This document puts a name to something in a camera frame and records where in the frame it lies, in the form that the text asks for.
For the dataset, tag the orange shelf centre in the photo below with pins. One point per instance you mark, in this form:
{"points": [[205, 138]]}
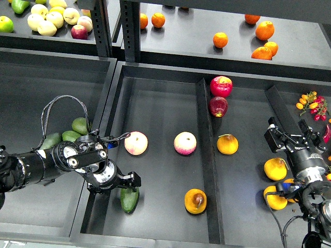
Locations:
{"points": [[220, 40]]}

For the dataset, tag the black shelf post left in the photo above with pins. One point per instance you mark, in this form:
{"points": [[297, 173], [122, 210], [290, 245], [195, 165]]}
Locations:
{"points": [[101, 29]]}

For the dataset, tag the pink peach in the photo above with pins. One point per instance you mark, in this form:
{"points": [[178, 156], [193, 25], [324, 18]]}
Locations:
{"points": [[136, 143], [185, 143]]}

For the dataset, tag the orange front right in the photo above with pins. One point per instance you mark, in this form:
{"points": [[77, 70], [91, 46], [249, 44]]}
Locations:
{"points": [[262, 53]]}

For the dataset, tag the dark green avocado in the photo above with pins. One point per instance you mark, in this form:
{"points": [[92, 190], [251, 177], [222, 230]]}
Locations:
{"points": [[129, 198]]}

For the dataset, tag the bright red apple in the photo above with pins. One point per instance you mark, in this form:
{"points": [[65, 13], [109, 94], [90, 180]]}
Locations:
{"points": [[221, 86]]}

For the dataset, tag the orange right small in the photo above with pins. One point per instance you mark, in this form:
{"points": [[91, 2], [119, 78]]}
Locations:
{"points": [[273, 46]]}

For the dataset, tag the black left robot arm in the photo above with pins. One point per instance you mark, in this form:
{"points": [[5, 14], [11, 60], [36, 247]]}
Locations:
{"points": [[87, 156]]}

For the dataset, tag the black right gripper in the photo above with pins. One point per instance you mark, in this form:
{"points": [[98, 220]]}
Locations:
{"points": [[304, 160]]}

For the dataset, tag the pink peach left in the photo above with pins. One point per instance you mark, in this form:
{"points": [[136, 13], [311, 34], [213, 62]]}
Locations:
{"points": [[136, 143]]}

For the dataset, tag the yellow pear lower right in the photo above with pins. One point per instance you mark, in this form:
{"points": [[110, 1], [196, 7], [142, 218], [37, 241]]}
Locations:
{"points": [[276, 202]]}

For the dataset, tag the pale yellow pear centre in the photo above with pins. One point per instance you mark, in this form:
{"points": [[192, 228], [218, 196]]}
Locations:
{"points": [[56, 18]]}

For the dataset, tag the yellow pear upper right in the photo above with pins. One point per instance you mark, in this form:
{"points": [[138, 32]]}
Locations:
{"points": [[275, 169]]}

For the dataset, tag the green avocado hidden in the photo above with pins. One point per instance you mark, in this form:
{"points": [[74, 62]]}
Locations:
{"points": [[51, 140]]}

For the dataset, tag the black divider right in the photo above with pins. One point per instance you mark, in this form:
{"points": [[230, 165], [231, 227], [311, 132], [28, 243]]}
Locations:
{"points": [[282, 108]]}

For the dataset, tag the pale yellow pear left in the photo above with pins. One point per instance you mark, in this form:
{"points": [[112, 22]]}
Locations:
{"points": [[34, 20]]}

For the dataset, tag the red chili pepper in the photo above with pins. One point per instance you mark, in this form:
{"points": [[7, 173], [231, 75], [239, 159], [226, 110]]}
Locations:
{"points": [[327, 134]]}

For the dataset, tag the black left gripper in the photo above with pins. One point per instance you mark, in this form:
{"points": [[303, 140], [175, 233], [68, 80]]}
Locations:
{"points": [[110, 177]]}

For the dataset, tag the black centre tray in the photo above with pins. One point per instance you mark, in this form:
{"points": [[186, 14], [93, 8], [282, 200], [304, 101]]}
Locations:
{"points": [[162, 102]]}

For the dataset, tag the black tray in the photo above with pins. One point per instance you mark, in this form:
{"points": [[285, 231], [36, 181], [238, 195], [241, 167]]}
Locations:
{"points": [[162, 102], [29, 81]]}

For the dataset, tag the cherry tomato bunch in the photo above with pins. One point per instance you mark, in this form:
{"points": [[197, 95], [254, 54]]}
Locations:
{"points": [[315, 104]]}

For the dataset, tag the black shelf post right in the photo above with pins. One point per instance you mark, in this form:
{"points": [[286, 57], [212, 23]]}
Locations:
{"points": [[130, 19]]}

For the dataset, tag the pale yellow pear front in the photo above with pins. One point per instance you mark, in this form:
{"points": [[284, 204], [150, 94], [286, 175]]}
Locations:
{"points": [[46, 28]]}

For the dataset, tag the green avocado middle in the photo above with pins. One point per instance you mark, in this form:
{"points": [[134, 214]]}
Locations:
{"points": [[70, 135]]}

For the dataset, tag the green avocado top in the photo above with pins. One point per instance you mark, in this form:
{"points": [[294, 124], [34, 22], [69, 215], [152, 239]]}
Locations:
{"points": [[80, 125]]}

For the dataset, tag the yellow pear far right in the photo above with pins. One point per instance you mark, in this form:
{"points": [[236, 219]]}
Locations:
{"points": [[291, 180]]}

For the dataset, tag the orange cut by post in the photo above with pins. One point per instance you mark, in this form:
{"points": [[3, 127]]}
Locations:
{"points": [[143, 21]]}

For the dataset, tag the pale peach on shelf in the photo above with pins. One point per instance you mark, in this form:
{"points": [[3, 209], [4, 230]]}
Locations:
{"points": [[86, 22]]}

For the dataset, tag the small orange top shelf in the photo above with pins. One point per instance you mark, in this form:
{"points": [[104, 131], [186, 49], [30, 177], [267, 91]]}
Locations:
{"points": [[158, 20]]}

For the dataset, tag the pink peach right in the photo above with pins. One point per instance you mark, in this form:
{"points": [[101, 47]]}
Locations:
{"points": [[185, 143]]}

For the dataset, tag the large orange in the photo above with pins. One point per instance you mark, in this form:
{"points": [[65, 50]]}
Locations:
{"points": [[265, 30]]}

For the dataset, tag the orange top right edge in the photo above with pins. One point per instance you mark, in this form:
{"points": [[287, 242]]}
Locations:
{"points": [[251, 19]]}

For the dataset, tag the black shelf post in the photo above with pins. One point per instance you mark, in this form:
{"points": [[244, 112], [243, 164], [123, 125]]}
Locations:
{"points": [[130, 19], [101, 29]]}

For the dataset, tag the dark red apple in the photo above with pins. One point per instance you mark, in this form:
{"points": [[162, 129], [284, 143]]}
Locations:
{"points": [[218, 106]]}

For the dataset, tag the black left tray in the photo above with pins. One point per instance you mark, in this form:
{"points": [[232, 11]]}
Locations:
{"points": [[29, 81]]}

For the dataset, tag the red apple on shelf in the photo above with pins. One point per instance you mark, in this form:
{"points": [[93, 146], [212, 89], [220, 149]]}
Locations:
{"points": [[79, 32]]}

